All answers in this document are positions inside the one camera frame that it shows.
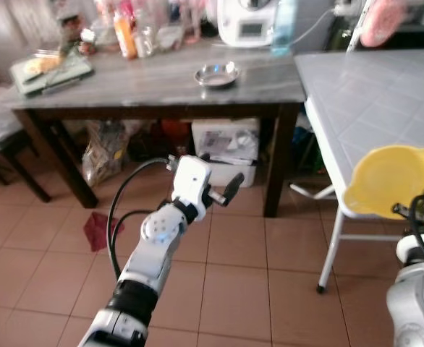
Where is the yellow plastic bowl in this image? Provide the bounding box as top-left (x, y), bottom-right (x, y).
top-left (342, 145), bottom-right (424, 220)

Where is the white plastic storage box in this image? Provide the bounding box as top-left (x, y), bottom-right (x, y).
top-left (192, 119), bottom-right (260, 187)

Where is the red orange bag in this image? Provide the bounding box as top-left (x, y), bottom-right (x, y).
top-left (161, 119), bottom-right (192, 140)

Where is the black crate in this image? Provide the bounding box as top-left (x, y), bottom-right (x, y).
top-left (129, 134), bottom-right (192, 163)

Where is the small metal bowl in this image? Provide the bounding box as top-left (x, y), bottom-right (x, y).
top-left (194, 61), bottom-right (240, 89)

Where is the dark wooden marble-top table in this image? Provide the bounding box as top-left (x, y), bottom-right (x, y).
top-left (2, 40), bottom-right (307, 218)

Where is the clear plastic bag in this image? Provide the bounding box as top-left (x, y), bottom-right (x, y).
top-left (82, 121), bottom-right (130, 187)

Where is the grey plastic folding table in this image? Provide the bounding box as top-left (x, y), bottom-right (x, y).
top-left (295, 49), bottom-right (424, 294)

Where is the red cloth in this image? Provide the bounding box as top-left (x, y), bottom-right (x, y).
top-left (83, 212), bottom-right (124, 252)

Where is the white plastic container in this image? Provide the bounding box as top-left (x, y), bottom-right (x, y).
top-left (156, 25), bottom-right (185, 51)

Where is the glass jar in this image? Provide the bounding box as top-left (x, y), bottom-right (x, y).
top-left (135, 25), bottom-right (156, 57)

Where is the white kitchen appliance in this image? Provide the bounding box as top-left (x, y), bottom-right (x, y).
top-left (217, 0), bottom-right (278, 48)

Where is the orange bottle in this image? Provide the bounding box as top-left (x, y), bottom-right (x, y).
top-left (114, 4), bottom-right (138, 60)

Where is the clear blue water bottle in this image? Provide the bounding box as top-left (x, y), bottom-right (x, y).
top-left (270, 0), bottom-right (298, 57)

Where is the green cutting board tray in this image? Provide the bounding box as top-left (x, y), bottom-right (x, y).
top-left (9, 49), bottom-right (96, 96)

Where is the pink fan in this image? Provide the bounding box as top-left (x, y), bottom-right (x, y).
top-left (360, 0), bottom-right (408, 48)

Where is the yellow food piece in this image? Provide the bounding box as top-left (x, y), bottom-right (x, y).
top-left (24, 56), bottom-right (59, 75)

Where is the dark wooden chair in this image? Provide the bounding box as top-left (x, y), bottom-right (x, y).
top-left (0, 72), bottom-right (54, 203)

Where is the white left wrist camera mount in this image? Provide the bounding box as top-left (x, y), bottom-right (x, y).
top-left (172, 155), bottom-right (213, 207)

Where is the short black left arm cable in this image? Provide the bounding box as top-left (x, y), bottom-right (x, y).
top-left (111, 208), bottom-right (157, 238)

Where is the long black left arm cable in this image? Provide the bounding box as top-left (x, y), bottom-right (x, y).
top-left (107, 158), bottom-right (175, 279)

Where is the white power cable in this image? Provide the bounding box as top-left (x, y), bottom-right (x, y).
top-left (295, 9), bottom-right (339, 46)

